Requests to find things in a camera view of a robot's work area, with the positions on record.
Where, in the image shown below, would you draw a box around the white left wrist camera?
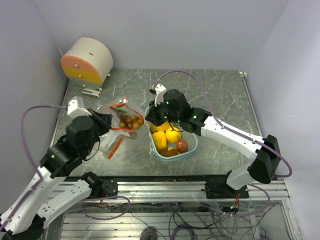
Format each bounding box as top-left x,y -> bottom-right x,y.
67,96 -> 88,119

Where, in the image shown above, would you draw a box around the aluminium extrusion rail frame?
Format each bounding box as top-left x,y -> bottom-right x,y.
44,178 -> 301,240

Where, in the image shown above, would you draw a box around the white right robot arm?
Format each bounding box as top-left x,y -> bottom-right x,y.
146,85 -> 280,198

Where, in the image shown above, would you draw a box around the yellow mango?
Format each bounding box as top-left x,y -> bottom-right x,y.
150,121 -> 171,133

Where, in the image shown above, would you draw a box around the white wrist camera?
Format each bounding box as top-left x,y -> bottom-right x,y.
149,83 -> 167,107
67,96 -> 88,119

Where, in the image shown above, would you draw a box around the orange-brown fruit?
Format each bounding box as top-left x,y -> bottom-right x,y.
159,147 -> 180,158

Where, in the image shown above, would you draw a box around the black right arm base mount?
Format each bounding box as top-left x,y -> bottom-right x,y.
201,181 -> 249,199

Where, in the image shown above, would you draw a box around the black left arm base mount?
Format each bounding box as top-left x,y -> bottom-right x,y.
81,171 -> 118,199

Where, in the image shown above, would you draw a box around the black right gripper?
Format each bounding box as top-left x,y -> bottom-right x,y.
145,97 -> 181,127

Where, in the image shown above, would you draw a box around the light blue fruit basket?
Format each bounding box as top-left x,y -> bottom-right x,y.
147,121 -> 199,163

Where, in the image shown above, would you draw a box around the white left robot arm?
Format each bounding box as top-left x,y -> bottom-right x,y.
0,110 -> 112,240

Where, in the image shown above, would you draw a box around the clear zip bag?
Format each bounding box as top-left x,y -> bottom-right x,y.
97,97 -> 146,160

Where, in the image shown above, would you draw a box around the round white drawer box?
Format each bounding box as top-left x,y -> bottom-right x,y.
60,37 -> 114,90

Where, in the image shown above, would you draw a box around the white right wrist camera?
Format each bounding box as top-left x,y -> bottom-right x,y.
149,83 -> 167,107

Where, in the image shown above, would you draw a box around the bunch of brown longans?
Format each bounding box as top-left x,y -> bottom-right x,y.
109,105 -> 145,131

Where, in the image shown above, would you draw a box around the tangled cables below table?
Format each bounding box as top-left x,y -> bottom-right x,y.
81,194 -> 276,240

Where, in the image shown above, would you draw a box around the small white metal latch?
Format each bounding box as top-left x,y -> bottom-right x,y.
82,88 -> 101,99

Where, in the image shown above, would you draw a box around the yellow bell pepper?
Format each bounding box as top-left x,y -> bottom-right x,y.
151,131 -> 167,151

